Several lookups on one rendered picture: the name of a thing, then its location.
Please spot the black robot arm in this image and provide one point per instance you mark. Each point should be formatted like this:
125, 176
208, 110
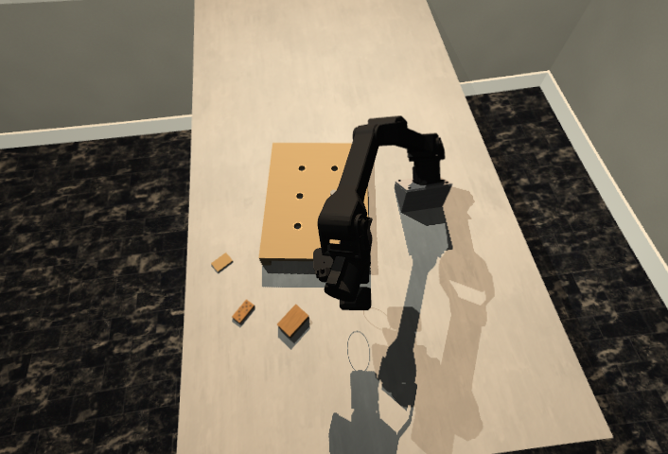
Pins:
344, 216

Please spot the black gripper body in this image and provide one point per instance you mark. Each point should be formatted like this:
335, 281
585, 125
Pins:
363, 300

